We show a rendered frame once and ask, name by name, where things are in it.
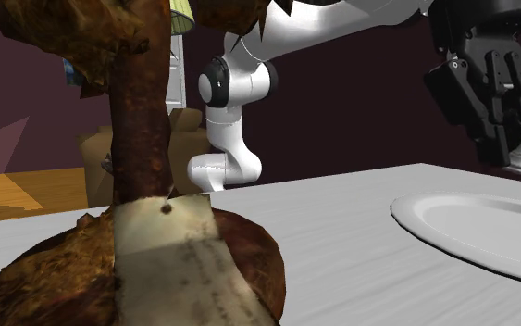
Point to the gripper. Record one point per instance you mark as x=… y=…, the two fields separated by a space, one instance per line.
x=481 y=22

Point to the blue wall picture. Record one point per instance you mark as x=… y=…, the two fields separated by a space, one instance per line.
x=71 y=74

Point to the white plate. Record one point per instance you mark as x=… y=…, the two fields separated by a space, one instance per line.
x=481 y=225

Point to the lamp with yellow-green shade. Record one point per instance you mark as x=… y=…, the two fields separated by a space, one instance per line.
x=180 y=17

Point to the white door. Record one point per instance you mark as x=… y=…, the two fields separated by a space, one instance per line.
x=176 y=76

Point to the cardboard box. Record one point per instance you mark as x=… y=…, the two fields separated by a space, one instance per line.
x=187 y=144

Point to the brown rough figure with tag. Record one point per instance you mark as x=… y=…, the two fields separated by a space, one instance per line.
x=140 y=135

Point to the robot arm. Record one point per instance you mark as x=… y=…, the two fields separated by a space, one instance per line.
x=237 y=86

